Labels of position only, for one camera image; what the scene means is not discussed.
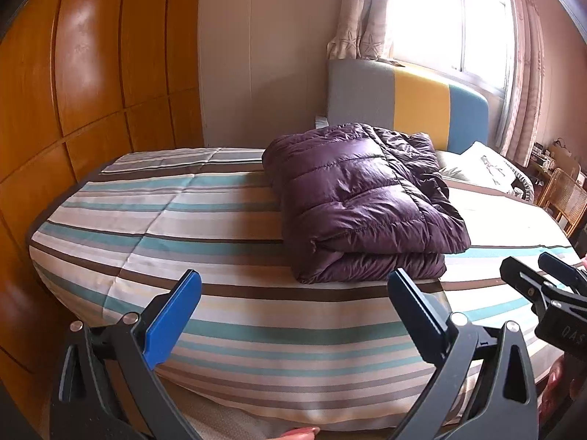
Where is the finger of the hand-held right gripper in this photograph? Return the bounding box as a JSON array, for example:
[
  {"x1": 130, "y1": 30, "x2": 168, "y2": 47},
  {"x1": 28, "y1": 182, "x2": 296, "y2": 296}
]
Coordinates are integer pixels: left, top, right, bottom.
[
  {"x1": 539, "y1": 252, "x2": 587, "y2": 295},
  {"x1": 500, "y1": 257, "x2": 572, "y2": 313}
]

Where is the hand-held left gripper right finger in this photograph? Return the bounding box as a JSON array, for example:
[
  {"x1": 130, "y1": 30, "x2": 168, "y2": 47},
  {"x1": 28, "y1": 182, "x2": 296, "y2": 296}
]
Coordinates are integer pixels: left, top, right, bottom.
[{"x1": 387, "y1": 269, "x2": 538, "y2": 440}]

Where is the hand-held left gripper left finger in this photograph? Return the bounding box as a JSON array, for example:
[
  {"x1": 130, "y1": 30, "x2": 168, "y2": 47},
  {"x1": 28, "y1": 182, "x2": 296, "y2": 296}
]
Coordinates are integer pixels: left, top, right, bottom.
[{"x1": 50, "y1": 269, "x2": 205, "y2": 440}]

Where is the purple puffer jacket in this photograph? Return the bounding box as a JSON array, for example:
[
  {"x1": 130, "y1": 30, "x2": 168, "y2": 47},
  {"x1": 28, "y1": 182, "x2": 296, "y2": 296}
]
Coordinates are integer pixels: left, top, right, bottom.
[{"x1": 262, "y1": 122, "x2": 473, "y2": 285}]

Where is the person's right hand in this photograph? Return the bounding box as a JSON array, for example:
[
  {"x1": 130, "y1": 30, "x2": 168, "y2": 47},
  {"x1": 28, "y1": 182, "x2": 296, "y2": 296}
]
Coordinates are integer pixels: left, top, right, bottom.
[{"x1": 539, "y1": 355, "x2": 587, "y2": 428}]

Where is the person's left hand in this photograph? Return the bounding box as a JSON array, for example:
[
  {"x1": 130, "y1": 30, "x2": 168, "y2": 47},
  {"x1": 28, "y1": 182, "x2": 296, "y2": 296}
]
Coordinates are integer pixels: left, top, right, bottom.
[{"x1": 280, "y1": 426, "x2": 322, "y2": 440}]

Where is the rattan chair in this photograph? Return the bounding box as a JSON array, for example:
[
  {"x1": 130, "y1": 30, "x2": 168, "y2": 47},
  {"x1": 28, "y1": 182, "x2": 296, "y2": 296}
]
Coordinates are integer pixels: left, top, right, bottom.
[{"x1": 536, "y1": 167, "x2": 587, "y2": 239}]

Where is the striped bed blanket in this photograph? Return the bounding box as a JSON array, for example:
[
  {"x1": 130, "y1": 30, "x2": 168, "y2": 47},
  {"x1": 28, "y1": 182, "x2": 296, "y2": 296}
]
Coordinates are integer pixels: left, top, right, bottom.
[{"x1": 28, "y1": 147, "x2": 583, "y2": 432}]

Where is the cluttered side table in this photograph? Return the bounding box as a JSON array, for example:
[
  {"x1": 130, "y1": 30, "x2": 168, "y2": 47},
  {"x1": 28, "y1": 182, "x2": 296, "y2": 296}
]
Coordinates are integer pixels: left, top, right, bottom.
[{"x1": 527, "y1": 137, "x2": 581, "y2": 179}]

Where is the white printed pillow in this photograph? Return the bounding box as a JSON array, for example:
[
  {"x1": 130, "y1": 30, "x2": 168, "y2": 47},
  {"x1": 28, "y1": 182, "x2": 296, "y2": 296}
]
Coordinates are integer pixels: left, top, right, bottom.
[{"x1": 459, "y1": 141, "x2": 526, "y2": 194}]

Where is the beige mattress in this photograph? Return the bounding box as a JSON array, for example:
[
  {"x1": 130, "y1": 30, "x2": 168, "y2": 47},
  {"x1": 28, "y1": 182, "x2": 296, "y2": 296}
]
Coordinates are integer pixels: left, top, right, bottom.
[{"x1": 183, "y1": 401, "x2": 464, "y2": 440}]

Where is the pink patterned curtain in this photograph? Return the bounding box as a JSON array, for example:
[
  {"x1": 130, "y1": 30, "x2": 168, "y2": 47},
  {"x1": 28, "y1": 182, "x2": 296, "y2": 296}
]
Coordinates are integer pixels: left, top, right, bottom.
[
  {"x1": 327, "y1": 0, "x2": 401, "y2": 62},
  {"x1": 497, "y1": 0, "x2": 549, "y2": 166}
]

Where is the grey yellow blue headboard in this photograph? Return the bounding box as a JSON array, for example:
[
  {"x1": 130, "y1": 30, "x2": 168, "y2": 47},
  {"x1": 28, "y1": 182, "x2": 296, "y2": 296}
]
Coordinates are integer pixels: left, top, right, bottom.
[{"x1": 327, "y1": 58, "x2": 489, "y2": 155}]

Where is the wooden wardrobe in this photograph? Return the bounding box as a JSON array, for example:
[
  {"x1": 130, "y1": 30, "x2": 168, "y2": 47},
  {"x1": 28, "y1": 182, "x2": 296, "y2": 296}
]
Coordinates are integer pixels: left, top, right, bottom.
[{"x1": 0, "y1": 0, "x2": 205, "y2": 425}]

